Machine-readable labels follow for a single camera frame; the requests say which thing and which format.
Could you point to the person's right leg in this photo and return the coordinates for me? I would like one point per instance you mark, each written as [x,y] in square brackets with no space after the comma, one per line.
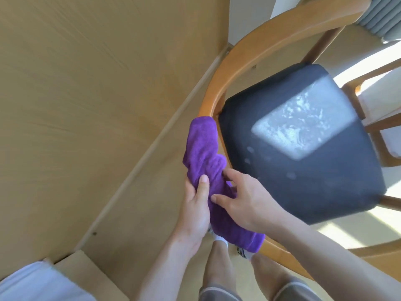
[269,272]

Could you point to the purple microfibre cloth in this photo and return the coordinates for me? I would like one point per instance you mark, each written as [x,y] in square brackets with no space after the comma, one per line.
[203,153]

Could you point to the person's left forearm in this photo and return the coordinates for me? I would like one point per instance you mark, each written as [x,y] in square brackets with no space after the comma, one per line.
[166,269]

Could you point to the person's left white sock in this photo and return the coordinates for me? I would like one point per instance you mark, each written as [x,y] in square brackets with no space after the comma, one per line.
[221,239]

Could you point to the person's right forearm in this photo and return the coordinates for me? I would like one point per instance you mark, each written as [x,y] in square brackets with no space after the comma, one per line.
[338,263]

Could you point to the person's khaki shorts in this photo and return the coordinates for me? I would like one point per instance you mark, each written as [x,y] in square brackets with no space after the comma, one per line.
[250,293]

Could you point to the person's leg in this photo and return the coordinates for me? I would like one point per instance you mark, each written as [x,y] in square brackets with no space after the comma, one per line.
[269,272]
[219,266]

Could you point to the grey pleated curtain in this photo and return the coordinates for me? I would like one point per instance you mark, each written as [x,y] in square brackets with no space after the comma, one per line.
[380,18]

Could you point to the person's right hand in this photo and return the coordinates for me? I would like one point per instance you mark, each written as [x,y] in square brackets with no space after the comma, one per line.
[250,203]

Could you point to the wooden chair with black seat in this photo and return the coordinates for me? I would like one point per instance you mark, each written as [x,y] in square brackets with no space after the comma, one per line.
[297,169]

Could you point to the person's left leg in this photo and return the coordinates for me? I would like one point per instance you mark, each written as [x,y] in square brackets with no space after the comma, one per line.
[219,266]

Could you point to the person's right white sock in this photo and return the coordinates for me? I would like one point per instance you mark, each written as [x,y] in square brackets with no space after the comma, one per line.
[247,253]

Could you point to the person's white sock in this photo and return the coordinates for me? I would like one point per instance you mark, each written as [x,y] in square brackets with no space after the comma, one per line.
[247,253]
[221,239]

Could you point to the person's left hand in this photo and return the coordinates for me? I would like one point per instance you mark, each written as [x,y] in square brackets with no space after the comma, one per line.
[195,210]

